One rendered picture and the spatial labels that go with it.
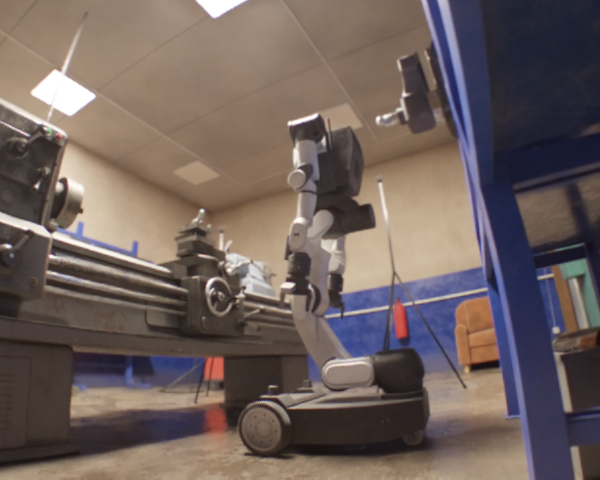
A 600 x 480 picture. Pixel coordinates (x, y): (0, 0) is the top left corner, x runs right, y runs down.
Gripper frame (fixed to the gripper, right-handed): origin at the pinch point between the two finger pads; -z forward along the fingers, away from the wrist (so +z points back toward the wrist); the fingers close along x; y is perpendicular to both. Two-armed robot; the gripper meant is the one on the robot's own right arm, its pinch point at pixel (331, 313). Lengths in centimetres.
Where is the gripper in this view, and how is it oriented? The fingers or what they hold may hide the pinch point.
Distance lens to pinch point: 183.1
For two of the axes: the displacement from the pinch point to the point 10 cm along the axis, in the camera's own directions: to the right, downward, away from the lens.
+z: 1.2, -9.4, 3.2
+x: -9.0, 0.2, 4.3
